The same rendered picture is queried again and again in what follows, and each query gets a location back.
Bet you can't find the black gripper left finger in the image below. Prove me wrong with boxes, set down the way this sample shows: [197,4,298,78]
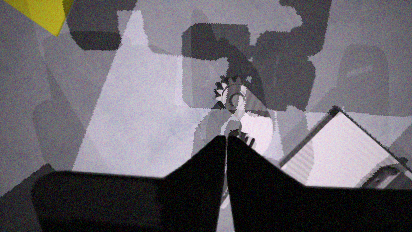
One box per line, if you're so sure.
[31,135,227,232]

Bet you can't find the yellow flat plate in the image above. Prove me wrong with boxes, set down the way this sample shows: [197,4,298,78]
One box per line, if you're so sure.
[4,0,74,36]

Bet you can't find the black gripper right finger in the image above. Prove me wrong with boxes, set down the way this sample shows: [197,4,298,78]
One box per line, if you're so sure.
[227,136,412,232]

